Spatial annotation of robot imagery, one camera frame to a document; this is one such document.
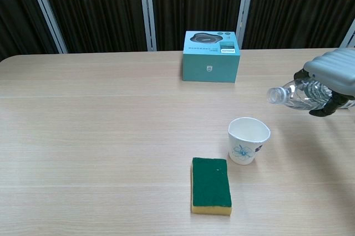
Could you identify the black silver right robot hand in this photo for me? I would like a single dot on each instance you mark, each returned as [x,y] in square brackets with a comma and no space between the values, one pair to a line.
[332,67]

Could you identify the grey metal screen frame post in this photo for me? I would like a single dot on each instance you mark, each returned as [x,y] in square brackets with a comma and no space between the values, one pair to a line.
[47,11]
[349,35]
[148,10]
[245,9]

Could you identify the teal speaker product box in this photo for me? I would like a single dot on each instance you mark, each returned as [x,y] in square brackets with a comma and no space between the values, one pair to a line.
[210,64]

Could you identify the green yellow scrubbing sponge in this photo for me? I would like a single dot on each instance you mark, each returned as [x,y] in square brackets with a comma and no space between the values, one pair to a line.
[212,184]

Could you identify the clear plastic water bottle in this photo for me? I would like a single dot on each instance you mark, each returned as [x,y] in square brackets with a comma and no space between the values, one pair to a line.
[299,94]

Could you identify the white paper cup blue flower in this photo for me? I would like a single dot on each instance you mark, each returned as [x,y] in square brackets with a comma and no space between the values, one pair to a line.
[245,141]

